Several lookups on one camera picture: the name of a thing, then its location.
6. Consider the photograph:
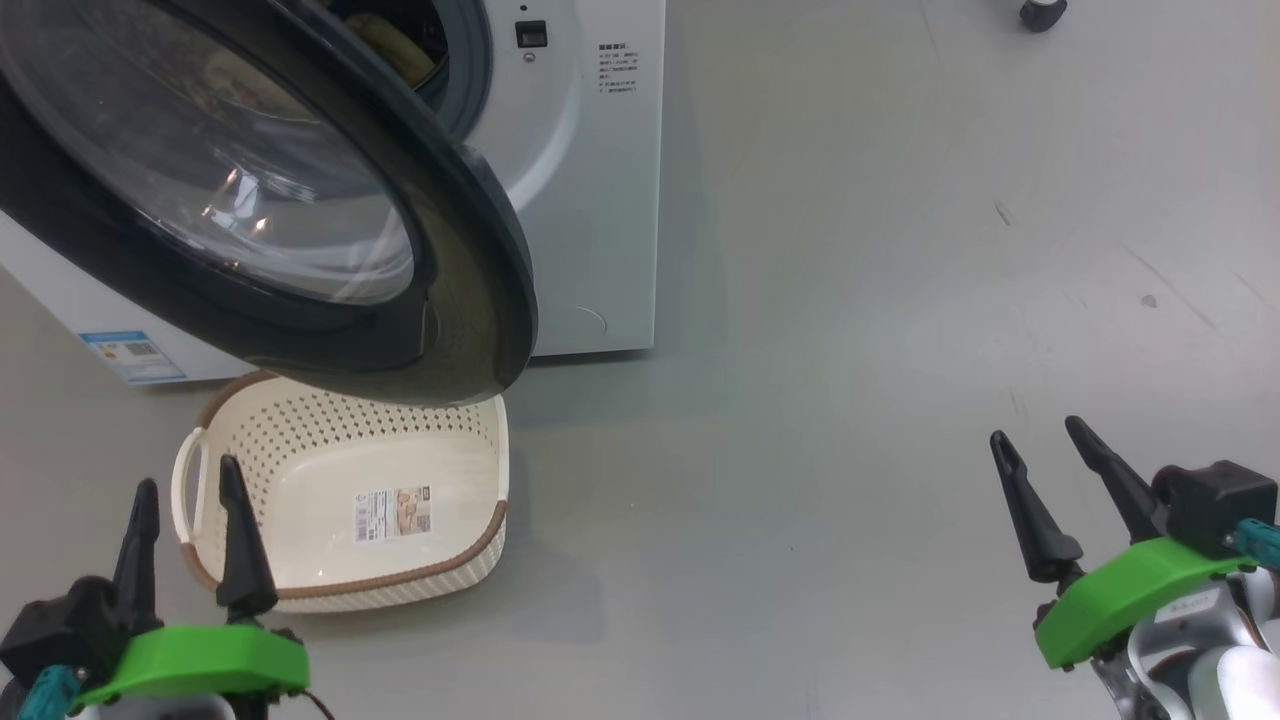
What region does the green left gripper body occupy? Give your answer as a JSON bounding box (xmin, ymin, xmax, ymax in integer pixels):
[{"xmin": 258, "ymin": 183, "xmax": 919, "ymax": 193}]
[{"xmin": 75, "ymin": 622, "xmax": 311, "ymax": 716}]

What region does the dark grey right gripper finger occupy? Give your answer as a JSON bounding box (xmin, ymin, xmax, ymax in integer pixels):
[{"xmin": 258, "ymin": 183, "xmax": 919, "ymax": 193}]
[
  {"xmin": 990, "ymin": 430, "xmax": 1085, "ymax": 586},
  {"xmin": 1064, "ymin": 416, "xmax": 1166, "ymax": 546}
]

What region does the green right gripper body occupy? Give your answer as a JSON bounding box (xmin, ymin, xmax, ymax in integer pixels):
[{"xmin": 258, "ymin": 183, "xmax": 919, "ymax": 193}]
[{"xmin": 1034, "ymin": 537, "xmax": 1251, "ymax": 671}]

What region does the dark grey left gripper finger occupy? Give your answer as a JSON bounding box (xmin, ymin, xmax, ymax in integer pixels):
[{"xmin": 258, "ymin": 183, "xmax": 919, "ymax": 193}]
[
  {"xmin": 110, "ymin": 478, "xmax": 164, "ymax": 636},
  {"xmin": 215, "ymin": 455, "xmax": 279, "ymax": 623}
]

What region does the dark round glass washer door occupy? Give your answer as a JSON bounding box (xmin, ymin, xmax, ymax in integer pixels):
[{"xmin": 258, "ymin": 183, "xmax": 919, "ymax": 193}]
[{"xmin": 0, "ymin": 0, "xmax": 539, "ymax": 407}]

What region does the cream clothing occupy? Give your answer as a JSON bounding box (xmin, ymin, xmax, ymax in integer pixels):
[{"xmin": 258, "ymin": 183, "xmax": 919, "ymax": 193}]
[{"xmin": 345, "ymin": 12, "xmax": 438, "ymax": 86}]

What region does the cream perforated laundry basket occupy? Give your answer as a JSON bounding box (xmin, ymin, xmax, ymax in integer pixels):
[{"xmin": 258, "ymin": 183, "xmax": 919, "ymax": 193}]
[{"xmin": 171, "ymin": 370, "xmax": 510, "ymax": 614}]

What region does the white front-load washing machine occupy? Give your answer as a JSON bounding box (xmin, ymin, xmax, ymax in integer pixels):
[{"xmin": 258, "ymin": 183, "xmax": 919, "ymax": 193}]
[{"xmin": 0, "ymin": 0, "xmax": 668, "ymax": 386}]

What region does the white product label sticker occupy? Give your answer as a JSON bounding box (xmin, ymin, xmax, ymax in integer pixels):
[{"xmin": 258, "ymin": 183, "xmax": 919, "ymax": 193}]
[{"xmin": 353, "ymin": 485, "xmax": 432, "ymax": 544}]

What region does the blue energy label sticker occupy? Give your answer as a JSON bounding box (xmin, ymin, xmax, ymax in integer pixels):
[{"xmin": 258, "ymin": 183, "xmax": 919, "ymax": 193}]
[{"xmin": 78, "ymin": 330, "xmax": 188, "ymax": 385}]

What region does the black cable teal connector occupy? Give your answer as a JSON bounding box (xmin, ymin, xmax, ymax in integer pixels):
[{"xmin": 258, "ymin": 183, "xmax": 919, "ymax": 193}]
[
  {"xmin": 1235, "ymin": 518, "xmax": 1280, "ymax": 566},
  {"xmin": 15, "ymin": 665, "xmax": 81, "ymax": 720}
]

